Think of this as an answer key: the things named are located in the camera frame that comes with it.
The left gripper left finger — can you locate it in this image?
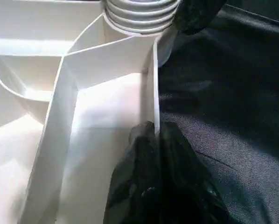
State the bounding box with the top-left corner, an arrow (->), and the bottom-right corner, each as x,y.
104,121 -> 160,224

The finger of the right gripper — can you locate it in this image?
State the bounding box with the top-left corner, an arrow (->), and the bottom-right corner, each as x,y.
174,0 -> 227,36

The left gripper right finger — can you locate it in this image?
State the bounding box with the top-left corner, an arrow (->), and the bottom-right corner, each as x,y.
157,121 -> 234,224

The white plastic table leg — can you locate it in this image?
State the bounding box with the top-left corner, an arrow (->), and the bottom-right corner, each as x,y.
104,0 -> 181,35

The white plastic table top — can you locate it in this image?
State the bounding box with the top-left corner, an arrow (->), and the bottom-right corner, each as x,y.
0,0 -> 178,224

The black work mat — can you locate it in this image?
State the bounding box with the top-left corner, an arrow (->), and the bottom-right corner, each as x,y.
156,0 -> 279,224

